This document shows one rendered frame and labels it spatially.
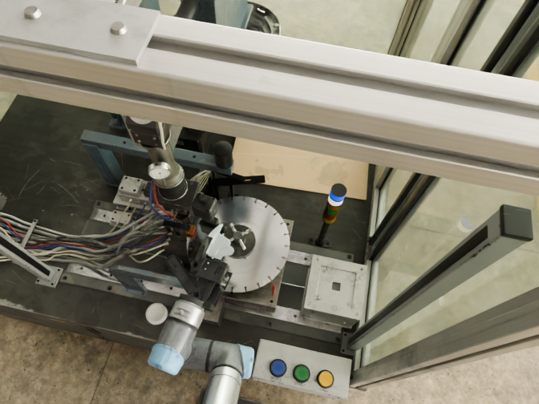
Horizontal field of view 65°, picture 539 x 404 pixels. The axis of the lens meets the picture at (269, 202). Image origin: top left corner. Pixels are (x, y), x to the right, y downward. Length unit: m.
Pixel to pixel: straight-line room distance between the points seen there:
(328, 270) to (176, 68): 1.21
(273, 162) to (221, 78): 1.51
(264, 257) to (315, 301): 0.21
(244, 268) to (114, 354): 1.16
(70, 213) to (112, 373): 0.90
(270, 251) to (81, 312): 0.69
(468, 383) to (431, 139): 2.25
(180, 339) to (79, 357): 1.43
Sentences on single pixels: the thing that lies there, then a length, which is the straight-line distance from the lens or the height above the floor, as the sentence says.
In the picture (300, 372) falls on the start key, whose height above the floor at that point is 0.91.
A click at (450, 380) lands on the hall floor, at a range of 2.42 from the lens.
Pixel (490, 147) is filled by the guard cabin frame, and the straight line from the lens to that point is 0.25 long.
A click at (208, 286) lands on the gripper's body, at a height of 1.23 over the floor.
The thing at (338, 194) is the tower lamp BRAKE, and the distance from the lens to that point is 1.22.
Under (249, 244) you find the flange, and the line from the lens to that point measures 1.35.
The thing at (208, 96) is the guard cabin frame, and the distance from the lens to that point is 0.24.
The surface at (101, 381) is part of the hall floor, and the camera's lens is 2.34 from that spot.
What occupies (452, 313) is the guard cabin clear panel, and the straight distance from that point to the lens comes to 0.81.
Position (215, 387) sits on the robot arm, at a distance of 1.02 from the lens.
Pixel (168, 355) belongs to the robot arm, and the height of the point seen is 1.25.
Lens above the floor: 2.22
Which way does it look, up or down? 63 degrees down
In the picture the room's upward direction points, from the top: 4 degrees clockwise
